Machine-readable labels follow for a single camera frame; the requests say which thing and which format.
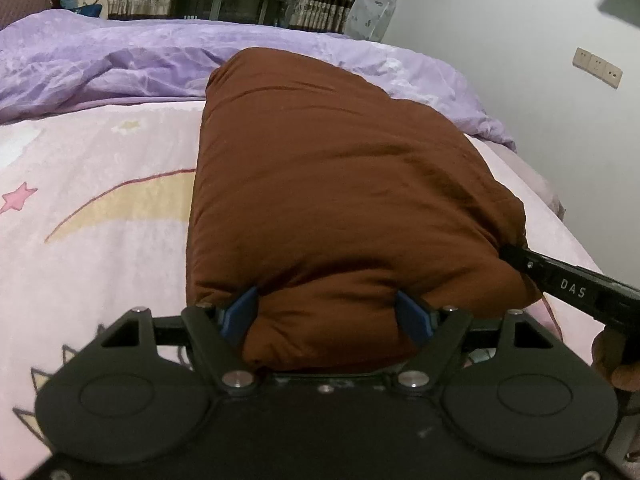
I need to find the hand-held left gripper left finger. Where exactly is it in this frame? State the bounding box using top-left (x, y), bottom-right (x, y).
top-left (99, 287), bottom-right (262, 395)

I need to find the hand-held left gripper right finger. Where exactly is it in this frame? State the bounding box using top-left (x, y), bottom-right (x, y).
top-left (392, 291), bottom-right (551, 395)

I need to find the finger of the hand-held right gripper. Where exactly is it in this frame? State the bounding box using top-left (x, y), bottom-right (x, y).
top-left (499, 243), bottom-right (553, 286)

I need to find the brown coat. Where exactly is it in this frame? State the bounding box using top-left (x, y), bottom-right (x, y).
top-left (186, 47), bottom-right (547, 374)

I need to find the person's right hand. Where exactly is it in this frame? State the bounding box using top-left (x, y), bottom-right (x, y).
top-left (590, 327), bottom-right (640, 392)

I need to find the pink printed bed sheet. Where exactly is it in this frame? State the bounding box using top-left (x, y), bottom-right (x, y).
top-left (0, 101), bottom-right (608, 476)

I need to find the purple duvet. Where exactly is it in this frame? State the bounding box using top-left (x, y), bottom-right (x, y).
top-left (0, 8), bottom-right (517, 152)

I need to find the fan in plastic cover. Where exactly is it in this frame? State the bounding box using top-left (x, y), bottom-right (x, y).
top-left (344, 0), bottom-right (399, 42)

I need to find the brown pillow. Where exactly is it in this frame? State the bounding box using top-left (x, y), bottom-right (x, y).
top-left (0, 0), bottom-right (53, 29)

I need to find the beige wall socket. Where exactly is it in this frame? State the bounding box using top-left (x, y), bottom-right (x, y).
top-left (572, 47), bottom-right (624, 89)

